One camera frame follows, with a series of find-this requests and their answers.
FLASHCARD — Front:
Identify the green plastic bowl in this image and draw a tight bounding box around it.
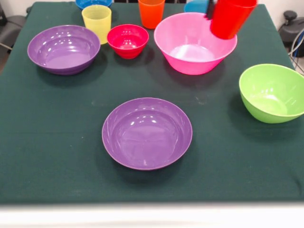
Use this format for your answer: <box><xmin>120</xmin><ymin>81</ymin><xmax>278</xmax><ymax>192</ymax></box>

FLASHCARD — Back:
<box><xmin>238</xmin><ymin>63</ymin><xmax>304</xmax><ymax>124</ymax></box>

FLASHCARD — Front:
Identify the light blue plastic bowl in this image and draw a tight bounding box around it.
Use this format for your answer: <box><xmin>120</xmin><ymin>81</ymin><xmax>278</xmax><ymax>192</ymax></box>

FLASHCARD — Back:
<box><xmin>183</xmin><ymin>0</ymin><xmax>209</xmax><ymax>14</ymax></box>

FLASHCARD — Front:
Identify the dark green tablecloth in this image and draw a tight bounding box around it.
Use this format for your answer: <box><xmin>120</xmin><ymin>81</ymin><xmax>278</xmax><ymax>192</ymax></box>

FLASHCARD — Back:
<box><xmin>0</xmin><ymin>1</ymin><xmax>304</xmax><ymax>205</ymax></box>

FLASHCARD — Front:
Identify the large pink plastic bowl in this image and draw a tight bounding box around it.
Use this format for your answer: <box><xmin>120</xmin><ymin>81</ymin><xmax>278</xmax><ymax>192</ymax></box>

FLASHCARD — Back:
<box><xmin>153</xmin><ymin>12</ymin><xmax>238</xmax><ymax>76</ymax></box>

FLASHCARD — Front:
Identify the red plastic cup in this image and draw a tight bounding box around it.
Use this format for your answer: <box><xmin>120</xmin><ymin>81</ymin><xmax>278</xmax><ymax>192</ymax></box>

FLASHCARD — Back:
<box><xmin>209</xmin><ymin>0</ymin><xmax>258</xmax><ymax>40</ymax></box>

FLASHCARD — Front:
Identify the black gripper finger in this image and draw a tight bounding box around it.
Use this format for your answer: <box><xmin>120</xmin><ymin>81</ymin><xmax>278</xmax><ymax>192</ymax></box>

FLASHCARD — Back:
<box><xmin>205</xmin><ymin>0</ymin><xmax>217</xmax><ymax>20</ymax></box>

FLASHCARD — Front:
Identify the grey pedestal foot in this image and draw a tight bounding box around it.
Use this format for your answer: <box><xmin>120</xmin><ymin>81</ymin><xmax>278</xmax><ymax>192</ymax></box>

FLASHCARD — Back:
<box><xmin>0</xmin><ymin>15</ymin><xmax>26</xmax><ymax>48</ymax></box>
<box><xmin>278</xmin><ymin>10</ymin><xmax>304</xmax><ymax>45</ymax></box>

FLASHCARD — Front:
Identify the yellow plastic cup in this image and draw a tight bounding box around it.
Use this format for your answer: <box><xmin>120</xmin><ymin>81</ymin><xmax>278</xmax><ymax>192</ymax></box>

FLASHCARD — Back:
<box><xmin>81</xmin><ymin>5</ymin><xmax>112</xmax><ymax>45</ymax></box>

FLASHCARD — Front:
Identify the orange plastic cup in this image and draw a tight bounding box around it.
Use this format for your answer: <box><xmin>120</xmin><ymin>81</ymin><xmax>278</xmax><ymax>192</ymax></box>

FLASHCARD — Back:
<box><xmin>138</xmin><ymin>0</ymin><xmax>166</xmax><ymax>29</ymax></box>

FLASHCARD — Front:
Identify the purple plastic bowl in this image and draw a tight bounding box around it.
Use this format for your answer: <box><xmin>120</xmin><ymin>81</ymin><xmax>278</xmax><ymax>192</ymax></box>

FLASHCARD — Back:
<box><xmin>27</xmin><ymin>25</ymin><xmax>101</xmax><ymax>76</ymax></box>
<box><xmin>102</xmin><ymin>97</ymin><xmax>193</xmax><ymax>171</ymax></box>

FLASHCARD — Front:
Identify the tangled cable bundle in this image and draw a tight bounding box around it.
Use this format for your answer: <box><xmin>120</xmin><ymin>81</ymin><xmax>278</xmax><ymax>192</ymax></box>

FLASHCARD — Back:
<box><xmin>288</xmin><ymin>27</ymin><xmax>304</xmax><ymax>76</ymax></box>

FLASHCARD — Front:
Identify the dark blue plastic bowl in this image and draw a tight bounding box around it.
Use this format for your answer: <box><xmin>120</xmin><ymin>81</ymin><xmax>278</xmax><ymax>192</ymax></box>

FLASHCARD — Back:
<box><xmin>75</xmin><ymin>0</ymin><xmax>113</xmax><ymax>10</ymax></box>

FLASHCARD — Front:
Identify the small crimson plastic bowl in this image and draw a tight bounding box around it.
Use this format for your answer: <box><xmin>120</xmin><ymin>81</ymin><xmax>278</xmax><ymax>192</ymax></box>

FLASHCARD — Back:
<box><xmin>106</xmin><ymin>24</ymin><xmax>150</xmax><ymax>59</ymax></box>

